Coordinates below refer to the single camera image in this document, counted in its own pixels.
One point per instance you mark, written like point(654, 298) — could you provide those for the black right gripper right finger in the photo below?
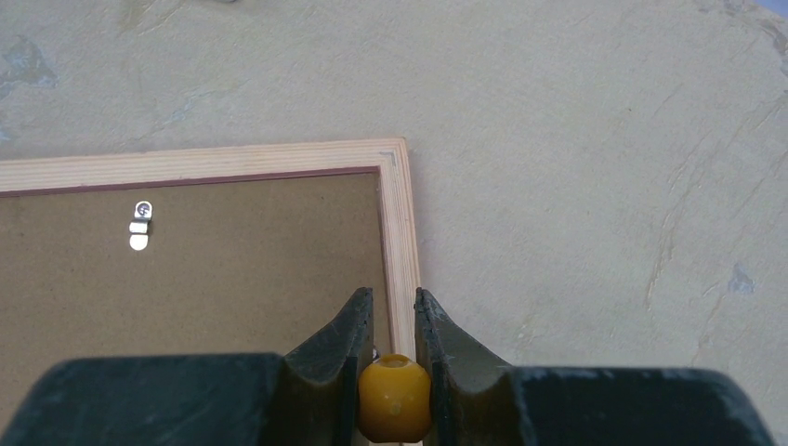
point(477, 398)

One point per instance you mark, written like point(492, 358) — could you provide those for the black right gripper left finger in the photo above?
point(308, 396)

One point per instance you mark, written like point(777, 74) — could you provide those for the orange handled screwdriver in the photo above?
point(394, 400)

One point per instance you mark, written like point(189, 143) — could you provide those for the pink photo frame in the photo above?
point(208, 251)

